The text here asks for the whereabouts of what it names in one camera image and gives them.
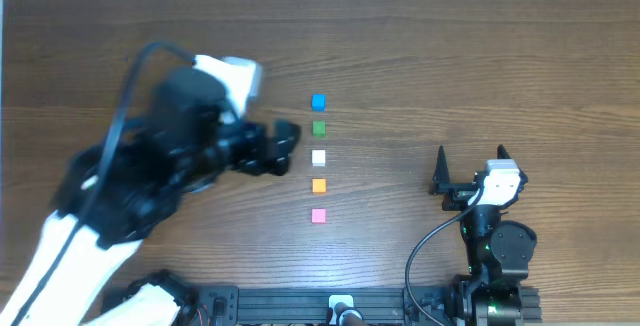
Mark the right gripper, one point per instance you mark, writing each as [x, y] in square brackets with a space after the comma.
[457, 196]

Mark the orange cube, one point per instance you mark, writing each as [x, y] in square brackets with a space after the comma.
[319, 185]

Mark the green cube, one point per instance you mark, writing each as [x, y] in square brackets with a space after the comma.
[319, 128]

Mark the pink cube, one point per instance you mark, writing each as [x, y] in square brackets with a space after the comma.
[318, 216]

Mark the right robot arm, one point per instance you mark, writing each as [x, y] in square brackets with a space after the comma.
[510, 246]

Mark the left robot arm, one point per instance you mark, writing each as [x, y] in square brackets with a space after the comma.
[175, 116]

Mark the white cube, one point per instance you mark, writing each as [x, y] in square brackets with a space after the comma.
[318, 157]

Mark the blue cube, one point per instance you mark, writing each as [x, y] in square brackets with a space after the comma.
[318, 102]

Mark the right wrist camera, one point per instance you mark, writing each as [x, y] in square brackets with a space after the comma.
[500, 183]

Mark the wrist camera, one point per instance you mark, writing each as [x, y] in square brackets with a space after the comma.
[500, 183]
[235, 78]

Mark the mounting rail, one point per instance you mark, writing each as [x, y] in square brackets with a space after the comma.
[290, 306]

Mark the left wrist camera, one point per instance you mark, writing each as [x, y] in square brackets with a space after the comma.
[235, 78]

